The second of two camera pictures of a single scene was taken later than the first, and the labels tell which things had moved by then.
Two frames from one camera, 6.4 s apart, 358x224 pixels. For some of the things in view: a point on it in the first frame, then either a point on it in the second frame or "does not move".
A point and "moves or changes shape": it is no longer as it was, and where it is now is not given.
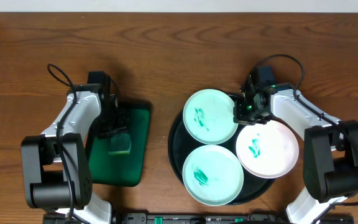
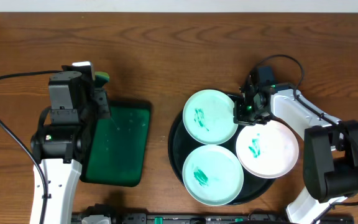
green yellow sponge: [120, 144] moves or changes shape
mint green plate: [208, 116] does not move
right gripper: [239, 117] does not move
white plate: [268, 150] does not move
